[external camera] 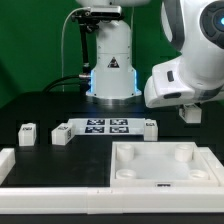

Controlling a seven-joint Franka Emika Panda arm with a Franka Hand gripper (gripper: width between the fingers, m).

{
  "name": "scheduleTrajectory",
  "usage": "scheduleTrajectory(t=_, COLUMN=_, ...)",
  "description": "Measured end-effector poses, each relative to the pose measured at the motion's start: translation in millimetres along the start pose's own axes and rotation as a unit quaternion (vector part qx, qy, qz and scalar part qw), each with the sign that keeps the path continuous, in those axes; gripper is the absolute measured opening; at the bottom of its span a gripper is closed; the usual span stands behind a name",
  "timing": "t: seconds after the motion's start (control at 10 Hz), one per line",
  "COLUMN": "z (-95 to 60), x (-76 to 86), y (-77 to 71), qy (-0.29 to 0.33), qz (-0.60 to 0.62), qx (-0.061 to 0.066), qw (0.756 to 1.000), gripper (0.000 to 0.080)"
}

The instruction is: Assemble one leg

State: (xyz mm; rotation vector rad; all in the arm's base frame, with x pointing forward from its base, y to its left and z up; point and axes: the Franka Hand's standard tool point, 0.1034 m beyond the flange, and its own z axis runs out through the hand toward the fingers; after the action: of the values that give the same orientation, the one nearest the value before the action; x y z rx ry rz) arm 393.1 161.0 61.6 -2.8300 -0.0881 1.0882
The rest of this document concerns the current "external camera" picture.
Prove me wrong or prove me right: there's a white obstacle right wall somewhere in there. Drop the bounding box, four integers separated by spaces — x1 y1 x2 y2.
199 147 224 187

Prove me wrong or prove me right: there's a black camera on stand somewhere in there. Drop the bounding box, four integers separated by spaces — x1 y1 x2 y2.
71 5 123 21

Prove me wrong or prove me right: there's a white obstacle wall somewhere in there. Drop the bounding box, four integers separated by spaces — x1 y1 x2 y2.
0 148 15 185
0 187 224 214
199 147 224 187

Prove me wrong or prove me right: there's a white square tabletop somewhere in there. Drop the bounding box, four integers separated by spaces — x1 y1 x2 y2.
110 142 220 187

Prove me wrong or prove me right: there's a white obstacle left wall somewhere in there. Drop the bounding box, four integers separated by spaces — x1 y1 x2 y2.
0 148 15 185

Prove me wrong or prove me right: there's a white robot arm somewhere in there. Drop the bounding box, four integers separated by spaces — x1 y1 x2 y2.
144 0 224 108

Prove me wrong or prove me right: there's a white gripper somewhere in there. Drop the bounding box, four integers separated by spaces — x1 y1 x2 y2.
144 57 224 108

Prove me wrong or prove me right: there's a white obstacle front wall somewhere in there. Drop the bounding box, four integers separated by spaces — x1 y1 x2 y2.
0 187 224 214

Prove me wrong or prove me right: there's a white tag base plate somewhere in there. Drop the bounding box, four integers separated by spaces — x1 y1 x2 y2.
68 118 144 135

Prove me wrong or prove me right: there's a white camera cable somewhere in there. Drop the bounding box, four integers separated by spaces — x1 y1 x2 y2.
60 6 92 93

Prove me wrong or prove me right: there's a black cable bundle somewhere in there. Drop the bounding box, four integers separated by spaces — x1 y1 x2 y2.
41 74 93 93

